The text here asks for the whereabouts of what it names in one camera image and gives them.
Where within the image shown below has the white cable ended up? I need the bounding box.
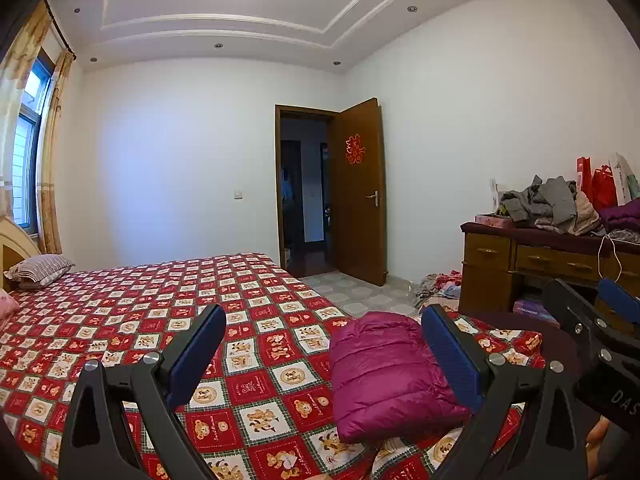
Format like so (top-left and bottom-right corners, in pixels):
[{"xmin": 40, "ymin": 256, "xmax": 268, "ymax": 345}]
[{"xmin": 599, "ymin": 232, "xmax": 623, "ymax": 281}]

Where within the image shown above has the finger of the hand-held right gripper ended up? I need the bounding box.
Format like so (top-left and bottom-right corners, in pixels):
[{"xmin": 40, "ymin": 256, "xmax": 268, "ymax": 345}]
[
  {"xmin": 595, "ymin": 277, "xmax": 640, "ymax": 341},
  {"xmin": 542, "ymin": 279, "xmax": 620, "ymax": 367}
]

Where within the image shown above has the dark curtain rod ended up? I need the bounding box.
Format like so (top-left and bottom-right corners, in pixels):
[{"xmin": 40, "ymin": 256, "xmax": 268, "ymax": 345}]
[{"xmin": 45, "ymin": 0, "xmax": 76, "ymax": 61}]

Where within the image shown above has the pink tissue box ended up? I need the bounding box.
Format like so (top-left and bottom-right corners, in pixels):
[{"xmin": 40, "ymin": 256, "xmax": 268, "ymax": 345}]
[{"xmin": 474, "ymin": 213, "xmax": 516, "ymax": 228}]

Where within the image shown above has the purple box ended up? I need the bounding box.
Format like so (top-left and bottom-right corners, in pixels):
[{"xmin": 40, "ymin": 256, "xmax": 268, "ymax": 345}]
[{"xmin": 512, "ymin": 297, "xmax": 561, "ymax": 323}]

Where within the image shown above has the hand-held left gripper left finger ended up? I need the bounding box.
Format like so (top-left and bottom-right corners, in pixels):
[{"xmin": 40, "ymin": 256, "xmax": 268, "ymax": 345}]
[{"xmin": 59, "ymin": 304, "xmax": 228, "ymax": 480}]

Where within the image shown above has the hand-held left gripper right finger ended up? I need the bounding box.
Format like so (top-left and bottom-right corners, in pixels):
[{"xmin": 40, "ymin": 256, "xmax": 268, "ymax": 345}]
[{"xmin": 421, "ymin": 304, "xmax": 596, "ymax": 480}]

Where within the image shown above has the striped pillow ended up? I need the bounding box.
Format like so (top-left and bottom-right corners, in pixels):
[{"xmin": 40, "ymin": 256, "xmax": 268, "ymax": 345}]
[{"xmin": 4, "ymin": 254, "xmax": 76, "ymax": 290}]

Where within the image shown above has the wooden dresser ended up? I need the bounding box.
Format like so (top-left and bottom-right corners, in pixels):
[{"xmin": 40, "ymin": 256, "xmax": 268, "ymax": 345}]
[{"xmin": 459, "ymin": 221, "xmax": 640, "ymax": 331}]

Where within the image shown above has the beige garment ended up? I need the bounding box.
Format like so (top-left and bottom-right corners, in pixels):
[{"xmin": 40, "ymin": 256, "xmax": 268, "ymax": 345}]
[{"xmin": 535, "ymin": 191, "xmax": 601, "ymax": 237}]

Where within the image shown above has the pink pillow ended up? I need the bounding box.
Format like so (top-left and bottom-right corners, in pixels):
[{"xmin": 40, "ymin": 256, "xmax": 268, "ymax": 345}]
[{"xmin": 0, "ymin": 289, "xmax": 22, "ymax": 333}]

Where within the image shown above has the magenta down jacket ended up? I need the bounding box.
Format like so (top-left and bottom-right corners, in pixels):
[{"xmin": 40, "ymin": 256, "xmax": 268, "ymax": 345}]
[{"xmin": 330, "ymin": 311, "xmax": 473, "ymax": 443}]

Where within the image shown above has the pile of clothes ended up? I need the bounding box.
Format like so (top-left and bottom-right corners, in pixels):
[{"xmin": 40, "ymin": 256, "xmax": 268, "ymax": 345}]
[{"xmin": 414, "ymin": 270, "xmax": 463, "ymax": 311}]

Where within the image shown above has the person's right hand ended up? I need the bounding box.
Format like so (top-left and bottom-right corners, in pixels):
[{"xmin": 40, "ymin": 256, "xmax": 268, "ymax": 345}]
[{"xmin": 585, "ymin": 417, "xmax": 613, "ymax": 480}]

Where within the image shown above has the grey garment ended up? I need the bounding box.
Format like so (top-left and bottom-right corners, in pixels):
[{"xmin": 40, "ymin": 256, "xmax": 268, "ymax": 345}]
[{"xmin": 499, "ymin": 175, "xmax": 580, "ymax": 226}]

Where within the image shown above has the brown door frame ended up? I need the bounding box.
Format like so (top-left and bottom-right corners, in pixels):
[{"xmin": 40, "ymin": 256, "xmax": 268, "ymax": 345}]
[{"xmin": 274, "ymin": 104, "xmax": 336, "ymax": 272}]

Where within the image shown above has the red bear-print bedspread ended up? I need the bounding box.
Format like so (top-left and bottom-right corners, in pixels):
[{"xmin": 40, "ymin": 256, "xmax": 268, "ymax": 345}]
[{"xmin": 0, "ymin": 252, "xmax": 546, "ymax": 480}]

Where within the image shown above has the white paper bag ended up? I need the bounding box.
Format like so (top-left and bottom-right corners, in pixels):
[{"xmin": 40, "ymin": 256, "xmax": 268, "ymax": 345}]
[{"xmin": 608, "ymin": 152, "xmax": 640, "ymax": 207}]

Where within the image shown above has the beige wooden headboard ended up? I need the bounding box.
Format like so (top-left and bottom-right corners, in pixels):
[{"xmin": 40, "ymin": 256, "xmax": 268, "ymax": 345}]
[{"xmin": 0, "ymin": 216, "xmax": 42, "ymax": 291}]

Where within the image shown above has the red paper door decoration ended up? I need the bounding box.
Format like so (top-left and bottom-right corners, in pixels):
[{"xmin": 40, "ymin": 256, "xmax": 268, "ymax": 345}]
[{"xmin": 344, "ymin": 133, "xmax": 365, "ymax": 165}]

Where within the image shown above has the red gift bag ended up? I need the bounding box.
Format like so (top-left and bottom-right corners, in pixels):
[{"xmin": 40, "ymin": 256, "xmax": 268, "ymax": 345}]
[{"xmin": 576, "ymin": 156, "xmax": 618, "ymax": 213}]

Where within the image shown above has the purple garment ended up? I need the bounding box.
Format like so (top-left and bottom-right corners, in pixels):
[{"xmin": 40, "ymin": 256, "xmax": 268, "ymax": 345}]
[{"xmin": 599, "ymin": 199, "xmax": 640, "ymax": 233}]

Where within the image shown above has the window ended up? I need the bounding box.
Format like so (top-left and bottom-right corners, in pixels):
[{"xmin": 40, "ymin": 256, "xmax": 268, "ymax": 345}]
[{"xmin": 11, "ymin": 57, "xmax": 55, "ymax": 233}]

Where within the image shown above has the brown wooden door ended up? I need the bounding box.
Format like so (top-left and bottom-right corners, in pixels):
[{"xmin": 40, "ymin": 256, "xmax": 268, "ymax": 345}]
[{"xmin": 327, "ymin": 98, "xmax": 387, "ymax": 287}]

